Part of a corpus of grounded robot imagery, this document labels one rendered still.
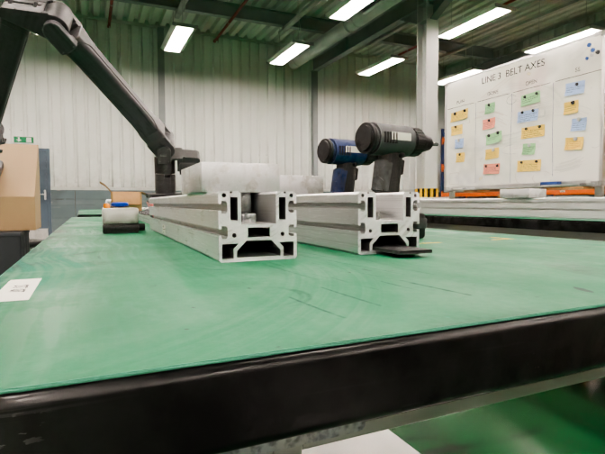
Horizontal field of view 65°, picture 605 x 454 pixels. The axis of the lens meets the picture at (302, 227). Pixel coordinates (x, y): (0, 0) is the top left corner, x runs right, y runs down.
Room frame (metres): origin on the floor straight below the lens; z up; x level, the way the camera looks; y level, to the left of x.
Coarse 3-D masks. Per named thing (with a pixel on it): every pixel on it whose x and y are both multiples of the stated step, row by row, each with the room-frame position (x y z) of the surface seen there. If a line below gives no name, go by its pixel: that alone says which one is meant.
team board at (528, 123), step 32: (512, 64) 3.75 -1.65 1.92; (544, 64) 3.49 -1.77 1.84; (576, 64) 3.27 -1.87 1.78; (448, 96) 4.41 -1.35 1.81; (480, 96) 4.06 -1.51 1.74; (512, 96) 3.75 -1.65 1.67; (544, 96) 3.49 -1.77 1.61; (576, 96) 3.26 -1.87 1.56; (448, 128) 4.40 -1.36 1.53; (480, 128) 4.05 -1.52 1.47; (512, 128) 3.74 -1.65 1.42; (544, 128) 3.48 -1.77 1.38; (576, 128) 3.25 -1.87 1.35; (448, 160) 4.40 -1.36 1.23; (480, 160) 4.05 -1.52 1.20; (512, 160) 3.74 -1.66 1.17; (544, 160) 3.48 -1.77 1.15; (576, 160) 3.25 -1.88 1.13
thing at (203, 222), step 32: (224, 192) 0.56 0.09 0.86; (288, 192) 0.59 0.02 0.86; (160, 224) 1.07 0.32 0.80; (192, 224) 0.77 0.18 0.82; (224, 224) 0.56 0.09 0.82; (256, 224) 0.58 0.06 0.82; (288, 224) 0.59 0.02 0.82; (224, 256) 0.59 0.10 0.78; (256, 256) 0.58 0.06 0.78; (288, 256) 0.59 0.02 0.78
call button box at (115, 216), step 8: (104, 208) 1.10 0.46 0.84; (112, 208) 1.11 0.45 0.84; (120, 208) 1.11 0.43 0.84; (128, 208) 1.12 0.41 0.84; (136, 208) 1.13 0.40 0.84; (104, 216) 1.10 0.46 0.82; (112, 216) 1.11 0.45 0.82; (120, 216) 1.11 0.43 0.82; (128, 216) 1.12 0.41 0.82; (136, 216) 1.13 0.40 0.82; (104, 224) 1.11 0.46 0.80; (112, 224) 1.11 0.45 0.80; (120, 224) 1.11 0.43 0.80; (128, 224) 1.12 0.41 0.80; (136, 224) 1.13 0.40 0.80; (144, 224) 1.17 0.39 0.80; (104, 232) 1.10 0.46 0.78; (112, 232) 1.11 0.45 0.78; (120, 232) 1.11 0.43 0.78; (128, 232) 1.12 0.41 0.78; (136, 232) 1.13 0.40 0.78
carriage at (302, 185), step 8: (280, 176) 0.93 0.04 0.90; (288, 176) 0.94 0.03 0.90; (296, 176) 0.95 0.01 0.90; (304, 176) 0.95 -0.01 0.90; (312, 176) 0.96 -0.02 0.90; (320, 176) 0.97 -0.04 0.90; (280, 184) 0.93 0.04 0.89; (288, 184) 0.94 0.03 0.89; (296, 184) 0.94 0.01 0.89; (304, 184) 0.95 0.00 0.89; (312, 184) 0.96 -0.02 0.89; (320, 184) 0.97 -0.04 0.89; (296, 192) 0.94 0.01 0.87; (304, 192) 0.95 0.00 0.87; (312, 192) 0.96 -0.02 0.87; (320, 192) 0.97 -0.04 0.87
